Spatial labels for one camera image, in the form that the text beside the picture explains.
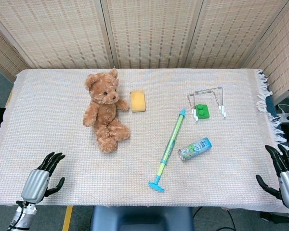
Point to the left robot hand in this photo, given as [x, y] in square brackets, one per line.
[36, 181]

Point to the blue green water pump toy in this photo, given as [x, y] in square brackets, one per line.
[169, 147]

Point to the brown teddy bear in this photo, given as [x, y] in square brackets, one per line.
[105, 111]

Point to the light blue drink can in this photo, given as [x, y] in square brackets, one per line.
[194, 148]

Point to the woven white tablecloth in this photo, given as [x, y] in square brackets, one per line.
[144, 173]

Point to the green toy building block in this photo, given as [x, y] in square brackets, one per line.
[202, 111]

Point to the yellow sponge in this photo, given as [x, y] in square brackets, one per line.
[137, 101]

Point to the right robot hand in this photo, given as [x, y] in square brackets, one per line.
[286, 178]

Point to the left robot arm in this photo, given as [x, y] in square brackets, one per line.
[21, 214]

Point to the folding woven screen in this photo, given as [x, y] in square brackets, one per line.
[144, 31]

